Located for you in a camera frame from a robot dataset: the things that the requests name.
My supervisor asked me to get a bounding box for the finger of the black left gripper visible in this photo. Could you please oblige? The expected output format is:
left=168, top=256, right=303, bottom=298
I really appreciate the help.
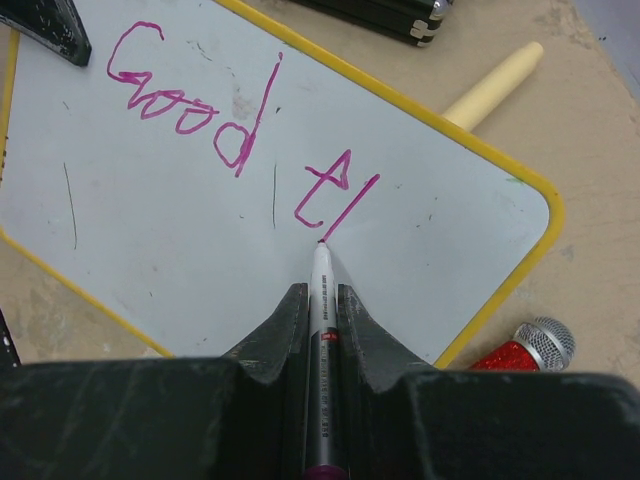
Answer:
left=1, top=0, right=92, bottom=67

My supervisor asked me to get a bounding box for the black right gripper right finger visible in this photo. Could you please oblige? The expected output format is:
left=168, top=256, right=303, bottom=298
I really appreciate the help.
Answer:
left=338, top=285, right=639, bottom=479

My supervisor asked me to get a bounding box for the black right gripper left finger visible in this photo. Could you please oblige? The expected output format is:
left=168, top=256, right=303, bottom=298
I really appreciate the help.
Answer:
left=1, top=283, right=308, bottom=479

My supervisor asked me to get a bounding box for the white marker pen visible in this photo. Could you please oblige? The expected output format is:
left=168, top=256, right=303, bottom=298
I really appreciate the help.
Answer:
left=302, top=241, right=348, bottom=479

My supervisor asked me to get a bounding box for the yellow framed whiteboard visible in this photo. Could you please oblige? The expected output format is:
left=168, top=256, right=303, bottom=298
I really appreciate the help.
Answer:
left=1, top=1, right=564, bottom=366

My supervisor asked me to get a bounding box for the red glitter toy microphone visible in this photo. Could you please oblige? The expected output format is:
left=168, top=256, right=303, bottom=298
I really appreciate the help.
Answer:
left=469, top=317, right=576, bottom=373

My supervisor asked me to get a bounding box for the black hard case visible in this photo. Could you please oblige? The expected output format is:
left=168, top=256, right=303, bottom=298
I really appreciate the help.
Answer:
left=296, top=0, right=454, bottom=47

